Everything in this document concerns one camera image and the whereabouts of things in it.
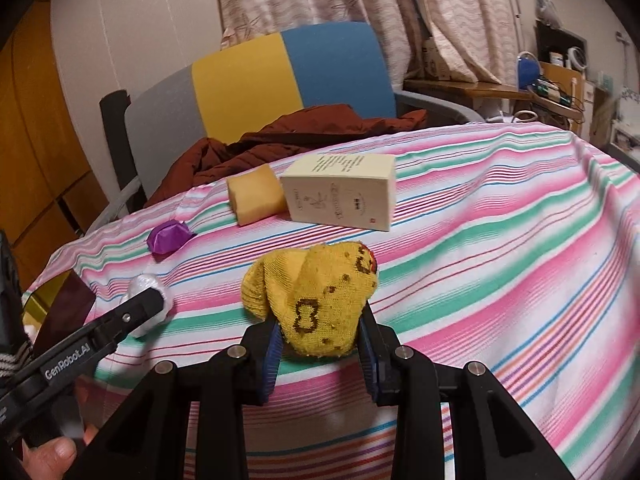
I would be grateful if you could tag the beige carton box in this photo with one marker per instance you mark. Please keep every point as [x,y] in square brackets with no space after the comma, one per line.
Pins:
[340,190]

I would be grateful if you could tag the striped tablecloth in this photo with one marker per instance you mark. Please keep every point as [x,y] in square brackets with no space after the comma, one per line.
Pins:
[500,285]

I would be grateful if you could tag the brown jacket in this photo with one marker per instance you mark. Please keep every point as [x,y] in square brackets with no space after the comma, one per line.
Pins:
[310,130]

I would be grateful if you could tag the white object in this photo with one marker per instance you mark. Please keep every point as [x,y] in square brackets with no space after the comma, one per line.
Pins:
[145,282]

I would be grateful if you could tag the yellow sock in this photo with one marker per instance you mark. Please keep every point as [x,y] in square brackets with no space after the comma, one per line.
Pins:
[320,300]

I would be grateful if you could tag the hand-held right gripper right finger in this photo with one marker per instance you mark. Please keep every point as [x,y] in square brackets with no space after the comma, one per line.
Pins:
[370,365]

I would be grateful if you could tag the black shelf unit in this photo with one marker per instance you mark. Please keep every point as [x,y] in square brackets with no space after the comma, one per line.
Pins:
[560,42]

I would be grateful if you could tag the yellow sponge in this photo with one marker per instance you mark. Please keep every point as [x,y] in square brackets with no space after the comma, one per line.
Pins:
[255,195]

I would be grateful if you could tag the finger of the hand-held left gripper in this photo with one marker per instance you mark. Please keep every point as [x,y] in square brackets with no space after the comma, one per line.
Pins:
[140,310]

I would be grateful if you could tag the blue container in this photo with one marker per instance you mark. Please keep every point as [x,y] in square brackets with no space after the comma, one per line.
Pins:
[527,72]

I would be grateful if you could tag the wooden wardrobe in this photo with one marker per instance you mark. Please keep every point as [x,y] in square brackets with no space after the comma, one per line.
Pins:
[35,135]

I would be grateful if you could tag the person's left hand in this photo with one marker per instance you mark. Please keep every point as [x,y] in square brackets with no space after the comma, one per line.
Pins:
[50,460]

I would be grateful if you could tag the grey yellow blue chair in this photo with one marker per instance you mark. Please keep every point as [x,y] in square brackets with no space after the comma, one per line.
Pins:
[240,90]

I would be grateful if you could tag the small cardboard box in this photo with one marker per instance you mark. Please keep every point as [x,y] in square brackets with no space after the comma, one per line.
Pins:
[437,60]

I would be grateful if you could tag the patterned curtain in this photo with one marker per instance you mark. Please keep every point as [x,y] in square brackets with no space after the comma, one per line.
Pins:
[350,0]

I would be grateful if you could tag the golden box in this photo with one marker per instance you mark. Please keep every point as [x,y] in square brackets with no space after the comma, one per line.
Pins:
[67,305]

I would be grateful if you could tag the wooden desk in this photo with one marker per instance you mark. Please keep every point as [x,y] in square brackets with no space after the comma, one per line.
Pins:
[475,91]

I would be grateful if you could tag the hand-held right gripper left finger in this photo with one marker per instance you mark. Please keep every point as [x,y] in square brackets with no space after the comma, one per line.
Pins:
[270,362]

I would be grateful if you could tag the purple wrapped candy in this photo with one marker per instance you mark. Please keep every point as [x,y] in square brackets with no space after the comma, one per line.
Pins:
[170,237]

